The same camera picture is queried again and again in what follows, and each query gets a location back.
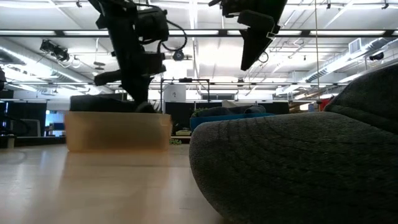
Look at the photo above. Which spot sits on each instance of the black ceiling mounted device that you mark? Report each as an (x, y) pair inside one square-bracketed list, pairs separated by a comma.
[(56, 50)]

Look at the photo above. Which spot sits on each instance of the grey fabric cap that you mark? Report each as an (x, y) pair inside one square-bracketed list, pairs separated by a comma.
[(295, 168)]

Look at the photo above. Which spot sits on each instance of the dark blue denim cap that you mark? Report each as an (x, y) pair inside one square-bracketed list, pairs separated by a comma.
[(230, 111)]

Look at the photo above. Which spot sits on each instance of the translucent orange plastic tray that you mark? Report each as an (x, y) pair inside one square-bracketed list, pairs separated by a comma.
[(118, 132)]

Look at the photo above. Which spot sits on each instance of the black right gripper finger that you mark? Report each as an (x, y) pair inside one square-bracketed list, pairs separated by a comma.
[(256, 43)]

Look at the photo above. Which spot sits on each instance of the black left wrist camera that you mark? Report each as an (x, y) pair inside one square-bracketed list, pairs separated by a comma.
[(152, 25)]

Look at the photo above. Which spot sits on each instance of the thin vertical pole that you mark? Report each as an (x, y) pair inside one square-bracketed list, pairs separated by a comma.
[(316, 46)]

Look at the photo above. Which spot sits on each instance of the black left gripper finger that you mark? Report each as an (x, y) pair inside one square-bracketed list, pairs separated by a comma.
[(140, 93), (109, 77)]

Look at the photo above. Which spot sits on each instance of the blue plastic tray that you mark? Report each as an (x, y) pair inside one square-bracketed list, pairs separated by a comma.
[(202, 122)]

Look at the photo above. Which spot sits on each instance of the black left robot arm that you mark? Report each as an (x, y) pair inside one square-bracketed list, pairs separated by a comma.
[(112, 12)]

